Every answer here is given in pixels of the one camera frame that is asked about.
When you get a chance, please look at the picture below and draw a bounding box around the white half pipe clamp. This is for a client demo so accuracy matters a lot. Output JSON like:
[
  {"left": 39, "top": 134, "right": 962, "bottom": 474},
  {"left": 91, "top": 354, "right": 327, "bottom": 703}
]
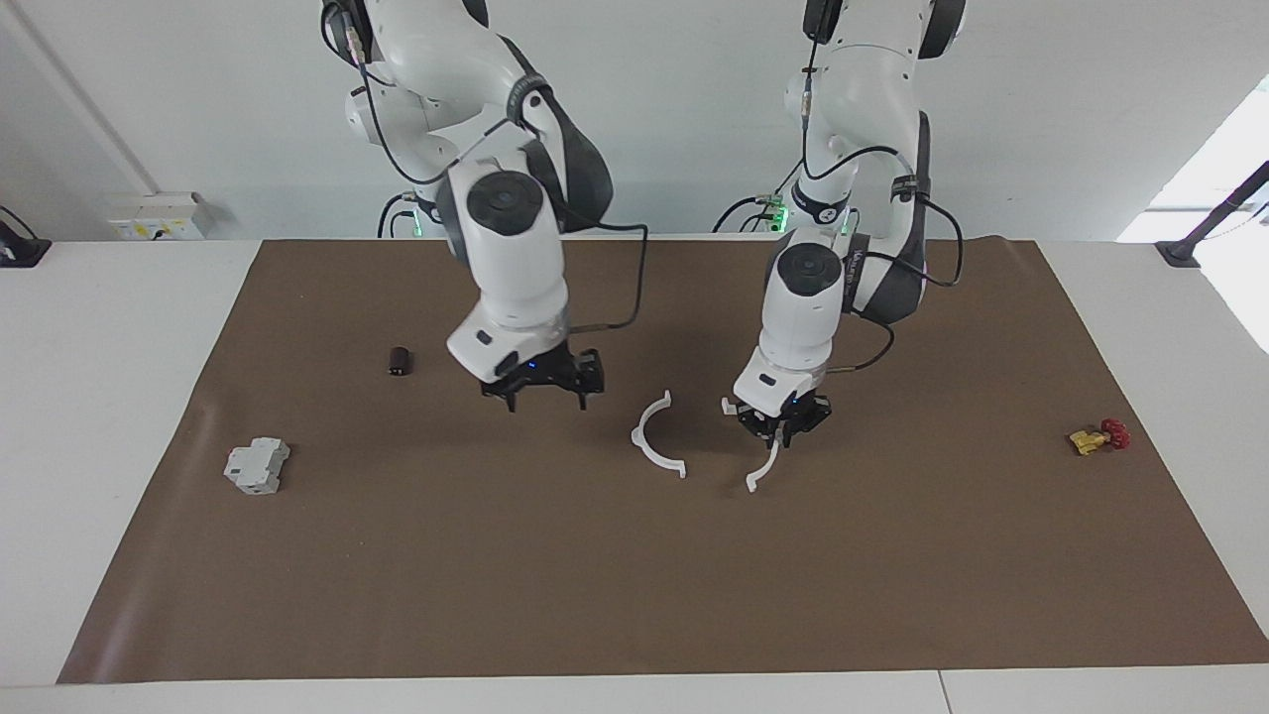
[
  {"left": 632, "top": 390, "right": 688, "bottom": 480},
  {"left": 721, "top": 397, "right": 784, "bottom": 494}
]

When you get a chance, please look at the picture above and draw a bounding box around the brown table mat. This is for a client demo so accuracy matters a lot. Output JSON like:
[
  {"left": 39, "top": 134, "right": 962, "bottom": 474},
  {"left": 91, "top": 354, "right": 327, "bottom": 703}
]
[{"left": 57, "top": 234, "right": 1269, "bottom": 685}]

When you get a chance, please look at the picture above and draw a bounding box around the grey circuit breaker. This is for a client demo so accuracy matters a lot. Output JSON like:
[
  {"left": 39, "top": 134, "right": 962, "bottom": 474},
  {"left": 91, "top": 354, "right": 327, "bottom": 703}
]
[{"left": 223, "top": 436, "right": 291, "bottom": 496}]

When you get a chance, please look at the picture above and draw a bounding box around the black stand with pole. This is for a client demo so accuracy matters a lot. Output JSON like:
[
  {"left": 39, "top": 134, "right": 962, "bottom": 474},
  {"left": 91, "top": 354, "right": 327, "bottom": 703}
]
[{"left": 1155, "top": 159, "right": 1269, "bottom": 269}]

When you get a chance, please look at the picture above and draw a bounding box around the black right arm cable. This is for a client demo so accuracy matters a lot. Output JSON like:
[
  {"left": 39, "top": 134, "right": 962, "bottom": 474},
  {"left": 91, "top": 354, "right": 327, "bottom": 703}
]
[{"left": 319, "top": 0, "right": 650, "bottom": 333}]

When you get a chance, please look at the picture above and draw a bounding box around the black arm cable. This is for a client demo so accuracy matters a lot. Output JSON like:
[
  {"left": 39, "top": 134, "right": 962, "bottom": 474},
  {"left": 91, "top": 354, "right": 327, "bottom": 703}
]
[
  {"left": 798, "top": 0, "right": 965, "bottom": 376},
  {"left": 319, "top": 0, "right": 650, "bottom": 333}
]

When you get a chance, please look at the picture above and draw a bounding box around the black left base cable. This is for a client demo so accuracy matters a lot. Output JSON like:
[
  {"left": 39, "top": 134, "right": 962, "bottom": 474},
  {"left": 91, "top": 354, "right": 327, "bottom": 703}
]
[{"left": 712, "top": 159, "right": 806, "bottom": 235}]

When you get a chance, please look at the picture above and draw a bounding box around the black base cable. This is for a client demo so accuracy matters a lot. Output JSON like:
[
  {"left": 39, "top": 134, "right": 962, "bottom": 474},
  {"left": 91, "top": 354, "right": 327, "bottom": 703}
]
[
  {"left": 377, "top": 191, "right": 442, "bottom": 239},
  {"left": 712, "top": 159, "right": 806, "bottom": 235}
]

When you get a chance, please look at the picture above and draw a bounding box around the black right base cable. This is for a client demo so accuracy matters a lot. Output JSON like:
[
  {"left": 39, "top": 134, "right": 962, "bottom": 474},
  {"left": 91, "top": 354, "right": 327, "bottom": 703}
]
[{"left": 377, "top": 191, "right": 442, "bottom": 239}]

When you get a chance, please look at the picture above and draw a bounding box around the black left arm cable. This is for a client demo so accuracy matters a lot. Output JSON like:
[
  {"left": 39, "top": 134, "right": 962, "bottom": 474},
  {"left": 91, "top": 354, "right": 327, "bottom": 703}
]
[{"left": 798, "top": 0, "right": 965, "bottom": 376}]

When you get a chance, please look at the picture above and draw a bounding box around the brass valve with red handle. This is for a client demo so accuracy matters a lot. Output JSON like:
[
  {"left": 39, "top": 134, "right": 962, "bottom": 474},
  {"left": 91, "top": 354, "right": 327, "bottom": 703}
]
[{"left": 1068, "top": 417, "right": 1131, "bottom": 457}]

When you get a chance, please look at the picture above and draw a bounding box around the white wall socket box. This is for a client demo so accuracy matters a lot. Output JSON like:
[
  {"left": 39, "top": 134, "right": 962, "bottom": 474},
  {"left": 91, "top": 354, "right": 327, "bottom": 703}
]
[{"left": 107, "top": 191, "right": 212, "bottom": 242}]

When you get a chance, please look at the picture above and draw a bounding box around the black table clamp mount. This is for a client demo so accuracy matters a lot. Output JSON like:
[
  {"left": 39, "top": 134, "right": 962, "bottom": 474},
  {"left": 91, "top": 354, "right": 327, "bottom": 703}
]
[{"left": 0, "top": 205, "right": 52, "bottom": 268}]

